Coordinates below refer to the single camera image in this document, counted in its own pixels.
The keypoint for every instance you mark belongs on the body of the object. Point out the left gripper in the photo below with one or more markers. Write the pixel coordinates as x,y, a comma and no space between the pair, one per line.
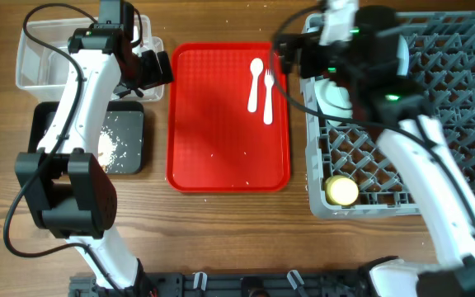
155,77

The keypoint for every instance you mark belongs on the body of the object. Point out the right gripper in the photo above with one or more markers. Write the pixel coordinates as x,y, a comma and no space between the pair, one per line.
295,50

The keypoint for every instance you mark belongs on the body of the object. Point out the white plastic fork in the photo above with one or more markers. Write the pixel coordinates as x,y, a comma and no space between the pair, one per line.
268,107

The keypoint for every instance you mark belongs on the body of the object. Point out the white plastic spoon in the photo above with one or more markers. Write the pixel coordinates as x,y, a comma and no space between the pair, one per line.
256,68

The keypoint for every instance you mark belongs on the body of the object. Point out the mint green bowl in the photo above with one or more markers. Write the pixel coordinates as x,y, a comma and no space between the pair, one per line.
333,100

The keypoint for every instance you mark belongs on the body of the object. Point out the rice food scraps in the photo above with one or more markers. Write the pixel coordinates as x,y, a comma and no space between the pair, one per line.
114,143

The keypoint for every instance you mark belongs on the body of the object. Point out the yellow plastic cup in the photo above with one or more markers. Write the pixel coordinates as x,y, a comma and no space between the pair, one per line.
341,190

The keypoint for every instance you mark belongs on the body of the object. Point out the light blue plate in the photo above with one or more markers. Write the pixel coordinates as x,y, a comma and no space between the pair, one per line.
403,57

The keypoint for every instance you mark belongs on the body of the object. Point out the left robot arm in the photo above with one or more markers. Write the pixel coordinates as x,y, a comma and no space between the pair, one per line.
67,191

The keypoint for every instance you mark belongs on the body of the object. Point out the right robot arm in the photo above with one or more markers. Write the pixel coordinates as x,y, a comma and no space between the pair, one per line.
363,50

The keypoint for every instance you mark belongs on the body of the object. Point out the grey dishwasher rack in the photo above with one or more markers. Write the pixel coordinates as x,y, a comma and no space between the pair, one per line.
442,60

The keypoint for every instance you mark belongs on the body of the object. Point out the black plastic tray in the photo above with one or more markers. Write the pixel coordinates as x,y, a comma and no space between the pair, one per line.
44,115

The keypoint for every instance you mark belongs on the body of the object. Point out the clear plastic bin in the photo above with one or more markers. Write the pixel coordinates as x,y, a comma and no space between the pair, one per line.
43,73

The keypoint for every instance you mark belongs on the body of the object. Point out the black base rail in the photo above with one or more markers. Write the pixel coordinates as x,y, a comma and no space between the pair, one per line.
292,283

